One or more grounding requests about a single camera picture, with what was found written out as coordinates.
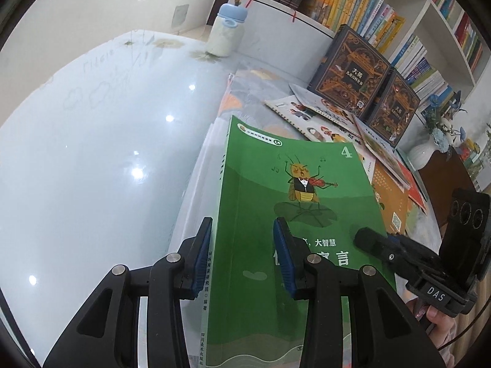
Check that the dark ornate encyclopedia book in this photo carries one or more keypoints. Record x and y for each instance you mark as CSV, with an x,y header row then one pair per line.
x,y
397,111
349,73

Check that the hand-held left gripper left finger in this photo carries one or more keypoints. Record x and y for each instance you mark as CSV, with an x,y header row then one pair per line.
x,y
201,253

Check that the white bookshelf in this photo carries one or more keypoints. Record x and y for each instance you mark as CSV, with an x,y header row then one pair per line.
x,y
276,27

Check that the colourful toy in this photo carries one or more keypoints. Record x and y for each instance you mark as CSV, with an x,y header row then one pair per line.
x,y
477,153

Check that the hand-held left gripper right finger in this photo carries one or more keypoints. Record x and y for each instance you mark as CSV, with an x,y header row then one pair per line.
x,y
284,260

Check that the thin white booklet stack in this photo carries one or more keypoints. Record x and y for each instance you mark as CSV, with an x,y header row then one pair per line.
x,y
307,94

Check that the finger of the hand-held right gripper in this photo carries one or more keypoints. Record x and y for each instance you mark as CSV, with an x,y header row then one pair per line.
x,y
416,247
370,239

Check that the row of mixed colourful books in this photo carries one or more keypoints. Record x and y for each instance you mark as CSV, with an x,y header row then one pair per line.
x,y
456,19

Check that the mustard yellow book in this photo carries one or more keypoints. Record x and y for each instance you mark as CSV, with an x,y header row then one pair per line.
x,y
391,199

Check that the white bottle with blue lid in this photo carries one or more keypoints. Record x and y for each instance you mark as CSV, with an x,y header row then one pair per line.
x,y
226,34

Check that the brown wooden cabinet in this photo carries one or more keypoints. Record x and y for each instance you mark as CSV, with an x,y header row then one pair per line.
x,y
448,176

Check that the row of yellow-spined books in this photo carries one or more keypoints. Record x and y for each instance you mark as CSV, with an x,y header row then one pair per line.
x,y
353,4

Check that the blue and white artificial flowers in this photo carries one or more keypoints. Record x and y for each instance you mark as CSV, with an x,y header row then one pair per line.
x,y
445,122

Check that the plain white book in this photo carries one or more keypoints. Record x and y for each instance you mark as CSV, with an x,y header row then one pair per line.
x,y
203,161

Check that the white ribbed vase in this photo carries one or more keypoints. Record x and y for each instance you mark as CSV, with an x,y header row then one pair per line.
x,y
420,155

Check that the white wall panel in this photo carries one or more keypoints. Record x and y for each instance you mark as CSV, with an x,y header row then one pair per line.
x,y
181,15

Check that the person's right hand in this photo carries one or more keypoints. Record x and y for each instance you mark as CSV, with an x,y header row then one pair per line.
x,y
433,318

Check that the dark green paperback book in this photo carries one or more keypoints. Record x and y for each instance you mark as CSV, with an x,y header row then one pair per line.
x,y
261,199

